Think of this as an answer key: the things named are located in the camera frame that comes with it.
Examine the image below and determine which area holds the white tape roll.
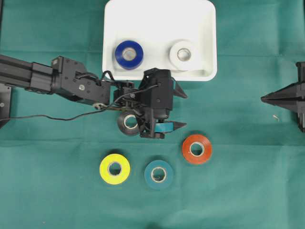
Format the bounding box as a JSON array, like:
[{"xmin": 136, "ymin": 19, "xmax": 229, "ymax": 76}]
[{"xmin": 169, "ymin": 40, "xmax": 199, "ymax": 71}]

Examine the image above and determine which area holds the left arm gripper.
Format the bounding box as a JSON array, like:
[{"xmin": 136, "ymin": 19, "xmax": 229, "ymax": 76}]
[{"xmin": 114, "ymin": 68, "xmax": 188, "ymax": 139}]

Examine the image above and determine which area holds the blue tape roll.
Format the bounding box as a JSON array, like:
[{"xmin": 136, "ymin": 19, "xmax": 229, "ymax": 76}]
[{"xmin": 115, "ymin": 41, "xmax": 144, "ymax": 70}]

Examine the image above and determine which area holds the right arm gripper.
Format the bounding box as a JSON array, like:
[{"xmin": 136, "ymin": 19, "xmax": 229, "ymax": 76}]
[{"xmin": 261, "ymin": 62, "xmax": 305, "ymax": 133}]

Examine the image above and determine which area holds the red tape roll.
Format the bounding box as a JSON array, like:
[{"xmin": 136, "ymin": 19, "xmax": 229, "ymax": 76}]
[{"xmin": 182, "ymin": 134, "xmax": 213, "ymax": 165}]

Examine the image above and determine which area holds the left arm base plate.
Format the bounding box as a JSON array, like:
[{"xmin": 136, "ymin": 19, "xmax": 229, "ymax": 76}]
[{"xmin": 0, "ymin": 83, "xmax": 12, "ymax": 128}]

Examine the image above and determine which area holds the black cable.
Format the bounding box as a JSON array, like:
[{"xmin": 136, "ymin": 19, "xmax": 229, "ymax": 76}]
[{"xmin": 0, "ymin": 70, "xmax": 160, "ymax": 122}]

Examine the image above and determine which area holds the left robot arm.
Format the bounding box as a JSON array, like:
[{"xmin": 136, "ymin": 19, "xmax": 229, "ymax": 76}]
[{"xmin": 0, "ymin": 55, "xmax": 186, "ymax": 139}]

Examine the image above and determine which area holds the yellow tape roll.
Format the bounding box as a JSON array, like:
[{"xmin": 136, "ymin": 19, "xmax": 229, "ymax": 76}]
[{"xmin": 99, "ymin": 154, "xmax": 131, "ymax": 185}]

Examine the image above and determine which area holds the green tape roll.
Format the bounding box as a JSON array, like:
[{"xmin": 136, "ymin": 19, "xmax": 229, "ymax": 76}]
[{"xmin": 144, "ymin": 160, "xmax": 173, "ymax": 190}]

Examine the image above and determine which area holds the white plastic case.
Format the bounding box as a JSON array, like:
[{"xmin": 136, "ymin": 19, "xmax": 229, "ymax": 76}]
[{"xmin": 102, "ymin": 0, "xmax": 217, "ymax": 82}]

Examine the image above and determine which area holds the black tape roll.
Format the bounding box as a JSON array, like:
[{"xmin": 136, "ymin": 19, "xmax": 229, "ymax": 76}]
[{"xmin": 117, "ymin": 111, "xmax": 139, "ymax": 136}]

